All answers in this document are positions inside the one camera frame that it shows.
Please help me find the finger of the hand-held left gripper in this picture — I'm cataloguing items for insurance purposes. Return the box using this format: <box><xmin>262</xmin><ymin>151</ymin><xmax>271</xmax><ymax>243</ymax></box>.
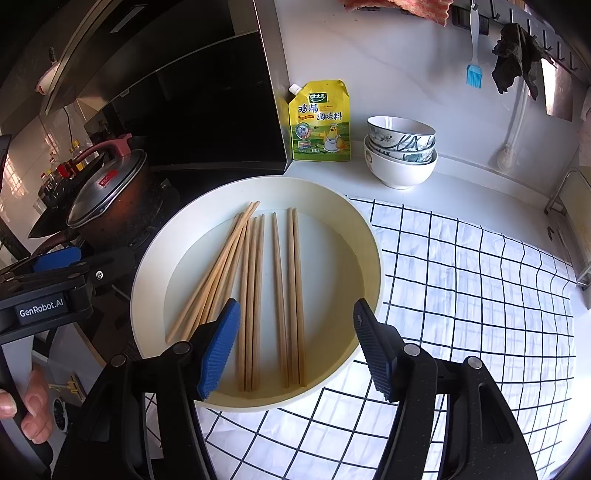
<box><xmin>0</xmin><ymin>246</ymin><xmax>84</xmax><ymax>284</ymax></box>
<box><xmin>69</xmin><ymin>248</ymin><xmax>139</xmax><ymax>296</ymax></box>

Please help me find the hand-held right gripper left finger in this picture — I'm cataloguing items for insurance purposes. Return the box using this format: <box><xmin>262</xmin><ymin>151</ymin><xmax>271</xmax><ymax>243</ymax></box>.
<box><xmin>53</xmin><ymin>298</ymin><xmax>242</xmax><ymax>480</ymax></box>

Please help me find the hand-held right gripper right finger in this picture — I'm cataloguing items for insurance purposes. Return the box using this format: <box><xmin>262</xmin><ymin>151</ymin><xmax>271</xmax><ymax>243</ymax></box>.
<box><xmin>353</xmin><ymin>298</ymin><xmax>539</xmax><ymax>480</ymax></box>

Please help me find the bunch of wooden chopsticks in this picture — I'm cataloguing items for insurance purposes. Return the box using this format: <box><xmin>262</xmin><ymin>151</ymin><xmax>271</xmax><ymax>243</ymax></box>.
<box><xmin>165</xmin><ymin>200</ymin><xmax>308</xmax><ymax>393</ymax></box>

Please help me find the cream round tray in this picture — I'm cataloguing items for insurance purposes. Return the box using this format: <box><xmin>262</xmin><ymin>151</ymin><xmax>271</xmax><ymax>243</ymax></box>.
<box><xmin>130</xmin><ymin>176</ymin><xmax>384</xmax><ymax>411</ymax></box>

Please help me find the person's left hand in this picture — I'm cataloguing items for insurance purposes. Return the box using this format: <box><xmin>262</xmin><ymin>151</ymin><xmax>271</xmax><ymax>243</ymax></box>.
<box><xmin>0</xmin><ymin>369</ymin><xmax>54</xmax><ymax>445</ymax></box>

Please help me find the dark cooking pot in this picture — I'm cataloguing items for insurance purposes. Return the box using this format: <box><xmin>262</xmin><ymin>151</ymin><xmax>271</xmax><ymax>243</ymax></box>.
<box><xmin>32</xmin><ymin>134</ymin><xmax>168</xmax><ymax>254</ymax></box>

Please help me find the glass pot lid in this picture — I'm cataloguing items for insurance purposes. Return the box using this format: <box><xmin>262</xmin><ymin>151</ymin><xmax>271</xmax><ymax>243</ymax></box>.
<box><xmin>67</xmin><ymin>148</ymin><xmax>147</xmax><ymax>228</ymax></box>

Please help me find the row of condiment bottles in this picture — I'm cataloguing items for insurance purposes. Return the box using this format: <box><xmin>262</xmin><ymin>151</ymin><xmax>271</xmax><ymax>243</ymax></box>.
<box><xmin>37</xmin><ymin>141</ymin><xmax>99</xmax><ymax>204</ymax></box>

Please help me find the white black checkered cloth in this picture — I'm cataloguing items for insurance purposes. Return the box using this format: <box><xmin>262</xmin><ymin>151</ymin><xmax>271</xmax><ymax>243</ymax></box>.
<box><xmin>191</xmin><ymin>196</ymin><xmax>578</xmax><ymax>480</ymax></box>

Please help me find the plain white bowl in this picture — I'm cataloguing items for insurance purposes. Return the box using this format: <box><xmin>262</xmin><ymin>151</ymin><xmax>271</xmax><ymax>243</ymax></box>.
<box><xmin>364</xmin><ymin>139</ymin><xmax>438</xmax><ymax>190</ymax></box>

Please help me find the black range hood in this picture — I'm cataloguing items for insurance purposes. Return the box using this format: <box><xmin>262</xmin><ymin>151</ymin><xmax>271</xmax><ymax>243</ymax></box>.
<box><xmin>0</xmin><ymin>0</ymin><xmax>289</xmax><ymax>176</ymax></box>

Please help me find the blue patterned bowl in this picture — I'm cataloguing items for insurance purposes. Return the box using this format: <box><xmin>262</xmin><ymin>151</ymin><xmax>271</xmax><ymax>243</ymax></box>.
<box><xmin>366</xmin><ymin>136</ymin><xmax>437</xmax><ymax>164</ymax></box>
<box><xmin>367</xmin><ymin>115</ymin><xmax>437</xmax><ymax>151</ymax></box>

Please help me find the yellow seasoning pouch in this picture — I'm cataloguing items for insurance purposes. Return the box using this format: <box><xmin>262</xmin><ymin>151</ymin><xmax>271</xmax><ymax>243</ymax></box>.
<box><xmin>288</xmin><ymin>79</ymin><xmax>352</xmax><ymax>162</ymax></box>

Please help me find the metal dish rack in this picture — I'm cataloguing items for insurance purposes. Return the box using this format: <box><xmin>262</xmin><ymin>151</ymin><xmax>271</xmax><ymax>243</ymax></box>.
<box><xmin>544</xmin><ymin>166</ymin><xmax>591</xmax><ymax>310</ymax></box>

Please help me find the blue silicone basting brush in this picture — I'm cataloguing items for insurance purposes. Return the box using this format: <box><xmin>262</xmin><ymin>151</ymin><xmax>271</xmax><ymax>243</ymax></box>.
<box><xmin>465</xmin><ymin>0</ymin><xmax>485</xmax><ymax>88</ymax></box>

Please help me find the steel cleaver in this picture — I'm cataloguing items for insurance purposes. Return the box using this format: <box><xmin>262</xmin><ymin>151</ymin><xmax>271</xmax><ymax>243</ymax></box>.
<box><xmin>540</xmin><ymin>58</ymin><xmax>575</xmax><ymax>121</ymax></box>

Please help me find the dark hanging cloth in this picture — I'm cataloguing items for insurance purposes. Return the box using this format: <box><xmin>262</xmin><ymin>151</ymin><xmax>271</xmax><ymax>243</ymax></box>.
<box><xmin>491</xmin><ymin>23</ymin><xmax>555</xmax><ymax>101</ymax></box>

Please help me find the red patterned cloth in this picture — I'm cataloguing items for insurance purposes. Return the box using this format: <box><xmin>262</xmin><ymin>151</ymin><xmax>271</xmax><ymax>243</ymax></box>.
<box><xmin>342</xmin><ymin>0</ymin><xmax>451</xmax><ymax>26</ymax></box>

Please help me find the white handled dish brush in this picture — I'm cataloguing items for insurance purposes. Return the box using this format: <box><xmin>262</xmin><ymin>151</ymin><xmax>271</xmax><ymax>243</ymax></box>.
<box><xmin>496</xmin><ymin>83</ymin><xmax>527</xmax><ymax>169</ymax></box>

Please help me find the metal hook rail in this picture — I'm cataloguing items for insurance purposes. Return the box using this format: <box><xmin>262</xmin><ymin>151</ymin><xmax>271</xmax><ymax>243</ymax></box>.
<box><xmin>450</xmin><ymin>0</ymin><xmax>583</xmax><ymax>70</ymax></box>

